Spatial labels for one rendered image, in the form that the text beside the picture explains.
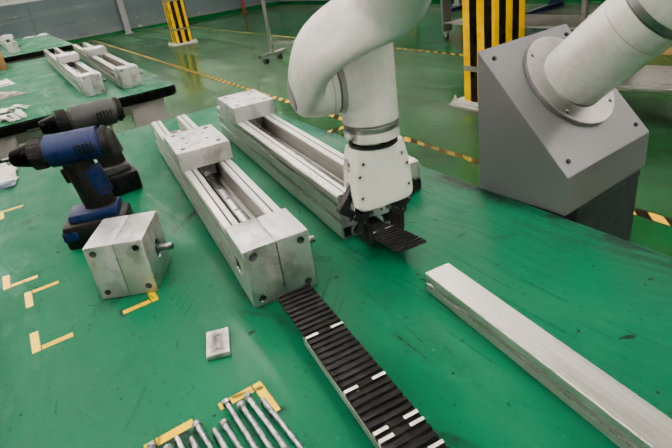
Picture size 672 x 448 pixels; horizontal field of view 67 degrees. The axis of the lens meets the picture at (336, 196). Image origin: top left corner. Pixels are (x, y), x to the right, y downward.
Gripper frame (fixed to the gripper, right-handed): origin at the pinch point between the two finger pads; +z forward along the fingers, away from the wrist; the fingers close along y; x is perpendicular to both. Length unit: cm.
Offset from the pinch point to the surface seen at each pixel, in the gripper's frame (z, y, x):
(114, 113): -16, -33, 59
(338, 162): -5.2, 2.4, 19.1
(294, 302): -0.1, -19.8, -9.9
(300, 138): -5.3, 2.5, 38.2
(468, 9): 7, 224, 247
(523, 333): 0.1, -0.2, -31.0
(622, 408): 0.1, -0.4, -43.4
